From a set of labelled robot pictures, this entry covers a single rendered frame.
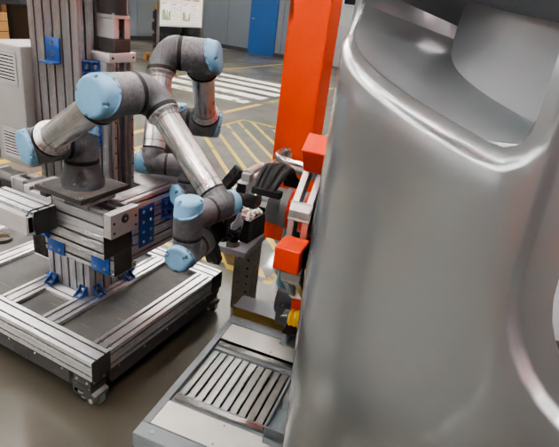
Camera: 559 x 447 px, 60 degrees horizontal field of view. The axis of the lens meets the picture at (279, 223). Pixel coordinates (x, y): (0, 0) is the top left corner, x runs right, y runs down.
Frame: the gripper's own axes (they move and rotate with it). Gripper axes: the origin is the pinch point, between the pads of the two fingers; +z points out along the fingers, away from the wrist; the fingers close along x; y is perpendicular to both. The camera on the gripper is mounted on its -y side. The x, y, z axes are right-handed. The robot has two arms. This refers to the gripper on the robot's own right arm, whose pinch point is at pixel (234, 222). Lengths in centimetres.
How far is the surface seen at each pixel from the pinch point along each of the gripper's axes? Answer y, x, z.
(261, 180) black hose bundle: 16.8, -8.6, -2.7
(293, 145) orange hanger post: 13, 1, 56
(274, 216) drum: 0.3, -9.5, 10.8
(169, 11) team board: 32, 517, 771
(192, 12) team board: 32, 508, 845
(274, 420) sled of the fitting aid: -69, -24, -6
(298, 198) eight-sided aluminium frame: 15.9, -22.0, -7.1
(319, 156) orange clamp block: 28.6, -26.0, -5.9
